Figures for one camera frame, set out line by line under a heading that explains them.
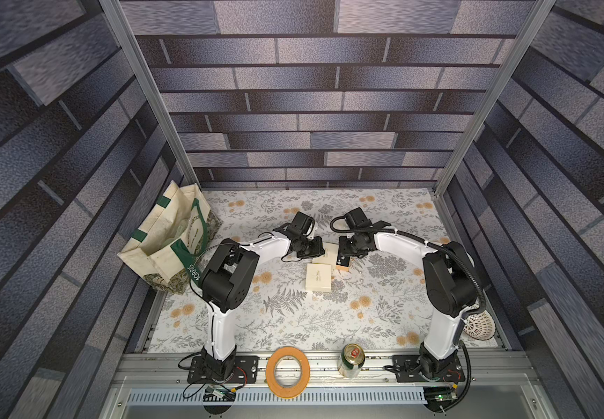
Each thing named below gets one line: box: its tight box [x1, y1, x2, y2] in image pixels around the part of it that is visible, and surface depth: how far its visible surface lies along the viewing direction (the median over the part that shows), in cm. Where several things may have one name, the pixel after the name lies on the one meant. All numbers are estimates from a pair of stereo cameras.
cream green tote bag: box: [116, 179, 224, 295], surface depth 88 cm
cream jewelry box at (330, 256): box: [310, 241, 340, 273], surface depth 97 cm
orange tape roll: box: [265, 345, 310, 399], surface depth 72 cm
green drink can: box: [338, 343, 366, 378], surface depth 68 cm
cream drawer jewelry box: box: [305, 262, 332, 292], surface depth 92 cm
